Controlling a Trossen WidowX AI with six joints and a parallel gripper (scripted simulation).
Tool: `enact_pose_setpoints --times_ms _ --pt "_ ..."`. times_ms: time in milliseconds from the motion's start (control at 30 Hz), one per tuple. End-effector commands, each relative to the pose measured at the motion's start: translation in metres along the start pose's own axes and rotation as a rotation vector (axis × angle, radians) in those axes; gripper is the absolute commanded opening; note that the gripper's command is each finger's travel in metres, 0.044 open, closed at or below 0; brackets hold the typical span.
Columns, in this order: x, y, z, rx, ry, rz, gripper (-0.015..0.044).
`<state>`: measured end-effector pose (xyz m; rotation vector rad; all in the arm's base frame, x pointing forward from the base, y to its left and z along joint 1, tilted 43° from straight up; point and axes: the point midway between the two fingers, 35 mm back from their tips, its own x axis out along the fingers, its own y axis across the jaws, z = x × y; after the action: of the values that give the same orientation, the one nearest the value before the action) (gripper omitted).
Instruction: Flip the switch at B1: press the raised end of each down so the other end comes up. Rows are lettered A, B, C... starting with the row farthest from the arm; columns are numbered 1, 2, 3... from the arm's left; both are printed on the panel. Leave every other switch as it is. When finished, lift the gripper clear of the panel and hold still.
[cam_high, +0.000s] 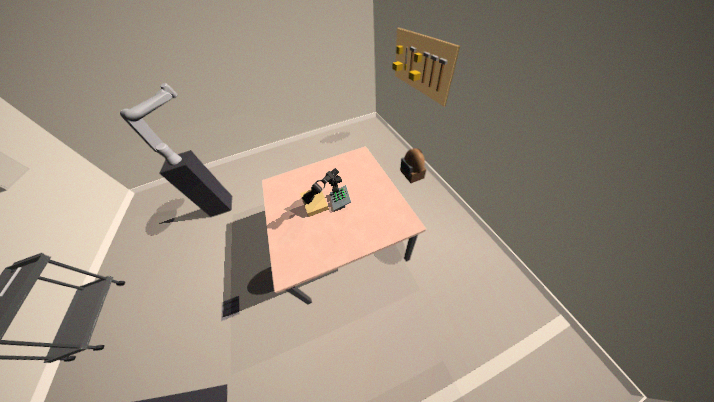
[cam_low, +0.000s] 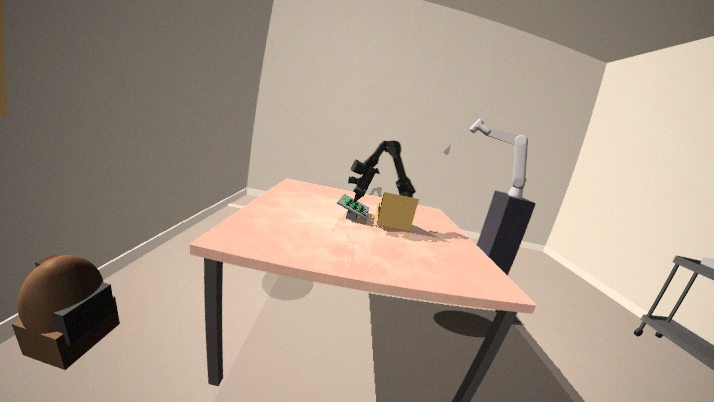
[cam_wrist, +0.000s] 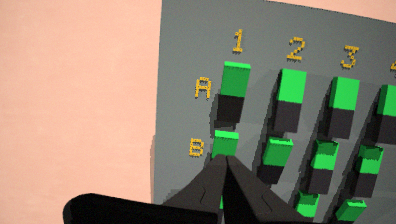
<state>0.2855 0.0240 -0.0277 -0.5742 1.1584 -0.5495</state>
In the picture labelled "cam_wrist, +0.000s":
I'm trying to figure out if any grey switch panel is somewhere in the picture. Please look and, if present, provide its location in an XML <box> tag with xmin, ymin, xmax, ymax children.
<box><xmin>153</xmin><ymin>0</ymin><xmax>396</xmax><ymax>224</ymax></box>

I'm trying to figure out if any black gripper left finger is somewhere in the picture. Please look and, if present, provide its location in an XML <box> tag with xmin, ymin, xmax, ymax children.
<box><xmin>62</xmin><ymin>154</ymin><xmax>228</xmax><ymax>224</ymax></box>

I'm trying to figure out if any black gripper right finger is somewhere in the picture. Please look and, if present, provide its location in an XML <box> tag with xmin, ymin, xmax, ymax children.
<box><xmin>222</xmin><ymin>155</ymin><xmax>321</xmax><ymax>224</ymax></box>

